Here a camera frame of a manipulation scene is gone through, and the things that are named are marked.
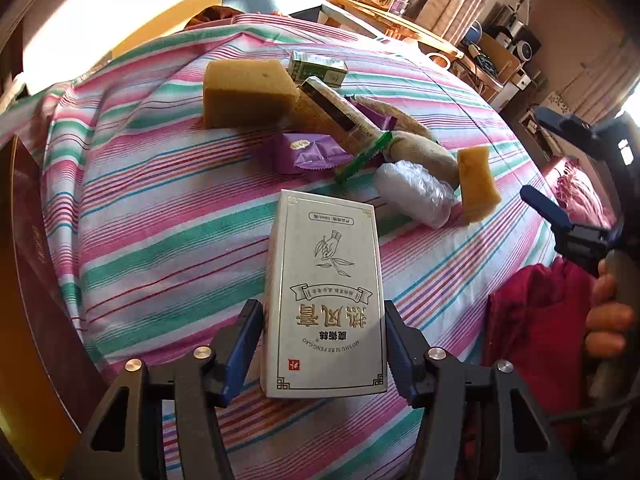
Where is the black cable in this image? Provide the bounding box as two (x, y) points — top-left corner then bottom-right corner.
(547, 390), (640, 456)

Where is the small yellow sponge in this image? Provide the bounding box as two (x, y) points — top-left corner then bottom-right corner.
(456, 147), (502, 223)

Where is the brown cardboard box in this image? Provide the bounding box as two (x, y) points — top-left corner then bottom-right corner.
(477, 35), (522, 83)

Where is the large yellow sponge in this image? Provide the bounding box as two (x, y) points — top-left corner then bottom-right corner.
(202, 58), (301, 130)

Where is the dark red cloth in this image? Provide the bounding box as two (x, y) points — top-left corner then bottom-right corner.
(482, 260), (601, 480)

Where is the wooden rack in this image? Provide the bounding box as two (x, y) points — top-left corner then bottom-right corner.
(325, 0), (463, 58)

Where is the pink patterned cloth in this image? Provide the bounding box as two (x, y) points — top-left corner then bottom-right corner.
(542, 157), (617, 231)

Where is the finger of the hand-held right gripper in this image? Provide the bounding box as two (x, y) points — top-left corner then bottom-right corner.
(520, 185), (613, 277)
(534, 106), (603, 148)

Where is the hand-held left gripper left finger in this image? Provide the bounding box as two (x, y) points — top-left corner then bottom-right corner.
(70, 300), (264, 480)

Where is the white printed carton box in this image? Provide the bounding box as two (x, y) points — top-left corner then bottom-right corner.
(260, 189), (390, 400)

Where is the purple snack packet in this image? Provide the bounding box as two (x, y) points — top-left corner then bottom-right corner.
(265, 132), (353, 176)
(350, 99), (398, 133)

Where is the person's right hand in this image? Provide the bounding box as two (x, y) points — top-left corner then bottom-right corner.
(585, 272), (636, 358)

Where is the striped pink green blanket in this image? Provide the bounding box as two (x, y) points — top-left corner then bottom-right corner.
(0, 10), (561, 480)

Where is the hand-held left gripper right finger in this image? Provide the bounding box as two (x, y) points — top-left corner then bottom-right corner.
(384, 300), (566, 480)

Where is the small green white box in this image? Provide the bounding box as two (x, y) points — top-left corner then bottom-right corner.
(286, 51), (349, 92)

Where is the clear plastic bag bundle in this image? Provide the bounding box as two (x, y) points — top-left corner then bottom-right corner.
(375, 160), (456, 228)

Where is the beige rolled sock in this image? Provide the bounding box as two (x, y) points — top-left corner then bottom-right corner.
(390, 130), (463, 188)

